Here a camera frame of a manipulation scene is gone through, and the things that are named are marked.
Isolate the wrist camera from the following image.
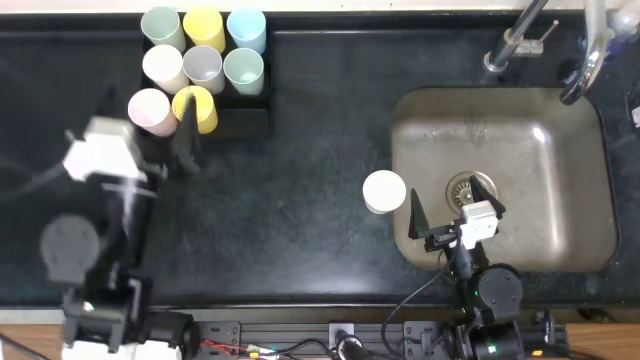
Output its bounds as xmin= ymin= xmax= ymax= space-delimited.
xmin=62 ymin=115 xmax=149 ymax=184
xmin=457 ymin=199 xmax=500 ymax=250

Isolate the blue cup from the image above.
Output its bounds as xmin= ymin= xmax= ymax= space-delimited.
xmin=226 ymin=8 xmax=268 ymax=55

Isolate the white cup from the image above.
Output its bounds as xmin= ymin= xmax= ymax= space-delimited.
xmin=362 ymin=169 xmax=408 ymax=216
xmin=141 ymin=44 xmax=190 ymax=95

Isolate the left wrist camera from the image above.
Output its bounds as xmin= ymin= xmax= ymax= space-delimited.
xmin=62 ymin=115 xmax=149 ymax=184

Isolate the steel sink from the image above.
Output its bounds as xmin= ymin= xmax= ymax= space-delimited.
xmin=390 ymin=87 xmax=620 ymax=274

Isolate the blue soap bottle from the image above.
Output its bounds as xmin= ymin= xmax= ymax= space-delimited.
xmin=574 ymin=4 xmax=640 ymax=66

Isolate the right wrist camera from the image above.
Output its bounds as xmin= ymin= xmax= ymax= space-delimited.
xmin=457 ymin=199 xmax=500 ymax=250

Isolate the pink cup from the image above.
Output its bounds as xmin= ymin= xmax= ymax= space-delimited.
xmin=127 ymin=87 xmax=179 ymax=138

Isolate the yellow cup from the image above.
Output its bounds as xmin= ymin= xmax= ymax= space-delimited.
xmin=182 ymin=6 xmax=227 ymax=54
xmin=171 ymin=85 xmax=220 ymax=135

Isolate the steel tap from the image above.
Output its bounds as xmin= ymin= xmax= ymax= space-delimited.
xmin=482 ymin=0 xmax=614 ymax=106

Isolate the grey cup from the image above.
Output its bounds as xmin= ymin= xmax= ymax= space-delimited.
xmin=182 ymin=44 xmax=227 ymax=95

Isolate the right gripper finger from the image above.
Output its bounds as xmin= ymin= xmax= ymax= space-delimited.
xmin=407 ymin=187 xmax=433 ymax=241
xmin=468 ymin=174 xmax=508 ymax=218

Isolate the mounting rail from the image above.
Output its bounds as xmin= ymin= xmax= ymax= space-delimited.
xmin=189 ymin=309 xmax=571 ymax=360

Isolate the green cup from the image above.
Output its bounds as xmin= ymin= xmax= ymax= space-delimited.
xmin=140 ymin=5 xmax=187 ymax=53
xmin=222 ymin=47 xmax=266 ymax=97

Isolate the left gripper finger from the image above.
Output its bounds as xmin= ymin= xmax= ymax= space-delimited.
xmin=169 ymin=92 xmax=204 ymax=176
xmin=94 ymin=84 xmax=122 ymax=120

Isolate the black tray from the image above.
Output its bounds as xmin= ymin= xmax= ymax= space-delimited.
xmin=138 ymin=29 xmax=275 ymax=141

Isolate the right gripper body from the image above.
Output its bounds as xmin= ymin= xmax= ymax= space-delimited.
xmin=423 ymin=222 xmax=461 ymax=253

